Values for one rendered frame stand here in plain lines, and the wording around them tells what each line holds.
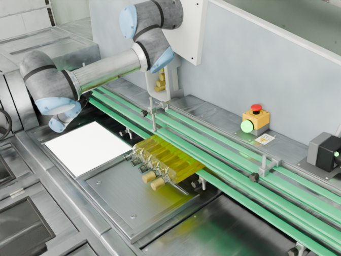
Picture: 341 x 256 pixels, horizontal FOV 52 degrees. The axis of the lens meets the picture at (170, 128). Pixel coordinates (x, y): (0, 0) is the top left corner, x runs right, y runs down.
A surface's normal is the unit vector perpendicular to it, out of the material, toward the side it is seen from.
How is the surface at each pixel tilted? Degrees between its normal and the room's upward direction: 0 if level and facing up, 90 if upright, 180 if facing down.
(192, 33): 0
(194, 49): 0
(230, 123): 90
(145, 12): 90
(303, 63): 0
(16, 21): 90
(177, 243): 91
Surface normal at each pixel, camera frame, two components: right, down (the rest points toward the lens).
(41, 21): 0.62, 0.35
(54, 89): 0.37, -0.20
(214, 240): -0.11, -0.86
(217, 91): -0.78, 0.39
